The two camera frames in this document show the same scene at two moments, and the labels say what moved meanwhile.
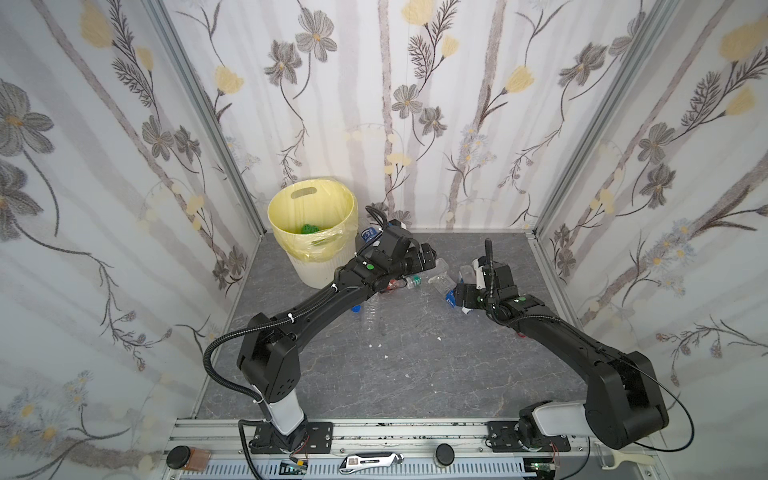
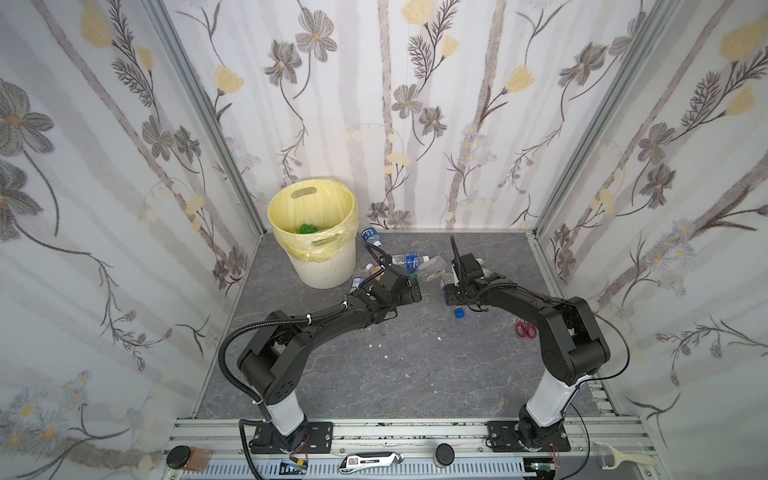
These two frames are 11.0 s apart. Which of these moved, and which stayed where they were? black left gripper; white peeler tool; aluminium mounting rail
Moved: black left gripper
Stayed: white peeler tool; aluminium mounting rail
